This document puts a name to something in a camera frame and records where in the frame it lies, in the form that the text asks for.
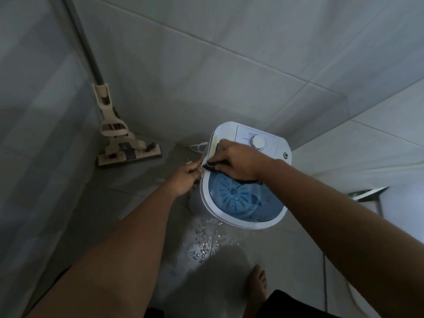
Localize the person's left hand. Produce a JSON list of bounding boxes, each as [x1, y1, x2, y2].
[[165, 160, 203, 199]]

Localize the person's right hand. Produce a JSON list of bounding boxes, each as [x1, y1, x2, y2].
[[206, 140, 269, 182]]

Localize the dark wet cloth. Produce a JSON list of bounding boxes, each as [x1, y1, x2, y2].
[[202, 141, 264, 186]]

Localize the person's right forearm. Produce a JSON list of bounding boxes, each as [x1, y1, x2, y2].
[[260, 159, 424, 318]]

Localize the person's left forearm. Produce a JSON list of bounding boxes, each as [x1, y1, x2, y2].
[[26, 186, 186, 318]]

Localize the white round timer knob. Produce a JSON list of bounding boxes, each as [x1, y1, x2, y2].
[[249, 134, 267, 151]]

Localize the white mini washing machine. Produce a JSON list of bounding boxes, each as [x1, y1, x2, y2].
[[189, 121, 292, 230]]

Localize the beige flat mop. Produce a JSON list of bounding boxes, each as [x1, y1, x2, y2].
[[61, 0, 163, 168]]

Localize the person's bare foot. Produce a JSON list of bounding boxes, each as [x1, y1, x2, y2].
[[244, 264, 268, 318]]

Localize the green and black object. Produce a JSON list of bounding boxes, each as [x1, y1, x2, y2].
[[347, 187, 389, 204]]

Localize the person's black shorts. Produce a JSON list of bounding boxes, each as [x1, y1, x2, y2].
[[257, 290, 342, 318]]

